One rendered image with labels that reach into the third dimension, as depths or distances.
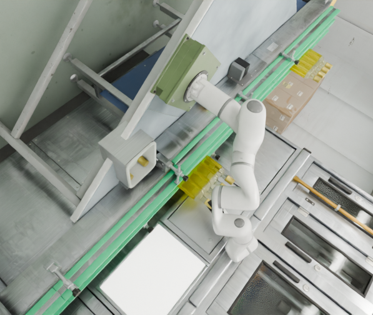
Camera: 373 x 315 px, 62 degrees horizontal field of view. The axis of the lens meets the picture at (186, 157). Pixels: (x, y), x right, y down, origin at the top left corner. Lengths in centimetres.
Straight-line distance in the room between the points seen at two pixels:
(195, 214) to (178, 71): 79
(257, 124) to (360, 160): 530
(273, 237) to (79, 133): 126
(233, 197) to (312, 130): 522
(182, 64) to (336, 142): 533
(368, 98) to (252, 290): 617
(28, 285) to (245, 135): 103
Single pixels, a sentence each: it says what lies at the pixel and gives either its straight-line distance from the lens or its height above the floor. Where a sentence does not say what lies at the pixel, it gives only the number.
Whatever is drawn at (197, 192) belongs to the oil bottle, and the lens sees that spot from 156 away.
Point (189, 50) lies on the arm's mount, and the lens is 121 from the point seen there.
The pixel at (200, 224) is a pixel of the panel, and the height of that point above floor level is 116.
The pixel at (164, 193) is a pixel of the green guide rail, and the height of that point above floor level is 95.
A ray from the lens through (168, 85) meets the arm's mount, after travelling 121.
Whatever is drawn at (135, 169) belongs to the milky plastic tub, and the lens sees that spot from 149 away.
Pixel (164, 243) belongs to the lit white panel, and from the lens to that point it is 162.
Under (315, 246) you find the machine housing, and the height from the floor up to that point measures 169.
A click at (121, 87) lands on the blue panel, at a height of 39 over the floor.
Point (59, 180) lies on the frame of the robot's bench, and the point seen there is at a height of 54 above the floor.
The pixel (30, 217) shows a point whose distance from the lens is 180.
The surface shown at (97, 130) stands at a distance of 197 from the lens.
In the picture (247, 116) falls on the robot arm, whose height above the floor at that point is 111.
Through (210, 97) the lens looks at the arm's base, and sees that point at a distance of 126.
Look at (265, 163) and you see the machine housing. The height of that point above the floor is 121.
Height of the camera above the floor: 132
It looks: 15 degrees down
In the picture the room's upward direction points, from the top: 128 degrees clockwise
